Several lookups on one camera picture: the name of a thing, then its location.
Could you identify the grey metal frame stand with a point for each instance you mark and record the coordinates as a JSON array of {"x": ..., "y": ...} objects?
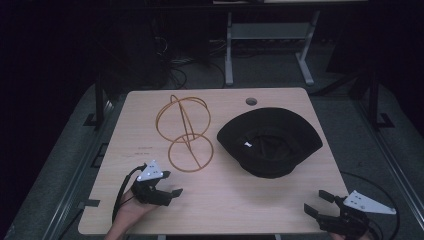
[{"x": 270, "y": 30}]

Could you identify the black table bracket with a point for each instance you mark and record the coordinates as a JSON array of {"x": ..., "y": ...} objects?
[{"x": 89, "y": 203}]

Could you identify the person's right hand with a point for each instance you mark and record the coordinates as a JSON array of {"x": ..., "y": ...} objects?
[{"x": 337, "y": 237}]

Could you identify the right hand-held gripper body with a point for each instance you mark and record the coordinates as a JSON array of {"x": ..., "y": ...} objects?
[{"x": 346, "y": 223}]

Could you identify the black bucket hat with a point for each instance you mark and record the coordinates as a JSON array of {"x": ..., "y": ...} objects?
[{"x": 283, "y": 122}]

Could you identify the black metal stand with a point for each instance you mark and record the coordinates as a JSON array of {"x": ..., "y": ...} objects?
[
  {"x": 99, "y": 100},
  {"x": 374, "y": 100}
]

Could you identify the person's left hand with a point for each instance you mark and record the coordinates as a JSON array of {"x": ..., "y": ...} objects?
[{"x": 133, "y": 211}]

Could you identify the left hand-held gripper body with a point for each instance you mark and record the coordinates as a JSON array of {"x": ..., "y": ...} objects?
[{"x": 150, "y": 196}]

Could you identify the aluminium frame rail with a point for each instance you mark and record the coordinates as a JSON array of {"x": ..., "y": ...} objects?
[
  {"x": 394, "y": 164},
  {"x": 71, "y": 194}
]

